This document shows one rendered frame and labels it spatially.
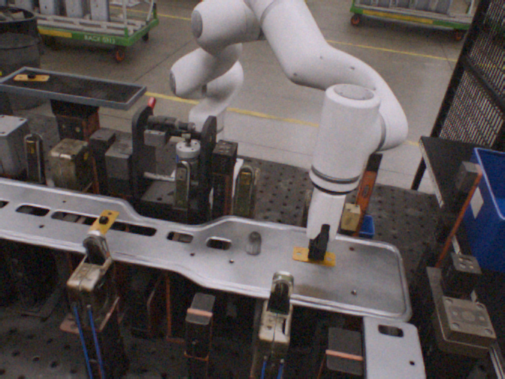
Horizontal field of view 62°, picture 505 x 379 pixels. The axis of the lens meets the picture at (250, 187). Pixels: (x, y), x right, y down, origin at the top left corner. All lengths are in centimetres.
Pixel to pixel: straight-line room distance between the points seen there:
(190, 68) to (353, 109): 72
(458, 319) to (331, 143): 39
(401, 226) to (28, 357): 121
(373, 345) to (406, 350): 6
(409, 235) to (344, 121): 99
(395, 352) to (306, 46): 54
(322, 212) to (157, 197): 53
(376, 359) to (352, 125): 40
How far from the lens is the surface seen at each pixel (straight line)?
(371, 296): 90
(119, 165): 110
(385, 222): 161
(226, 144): 106
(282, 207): 156
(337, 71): 76
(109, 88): 126
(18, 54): 384
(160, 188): 116
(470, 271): 92
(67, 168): 112
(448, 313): 85
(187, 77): 129
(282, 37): 77
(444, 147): 147
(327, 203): 71
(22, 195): 114
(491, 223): 99
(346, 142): 66
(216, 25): 98
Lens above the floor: 163
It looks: 35 degrees down
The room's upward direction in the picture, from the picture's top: 6 degrees clockwise
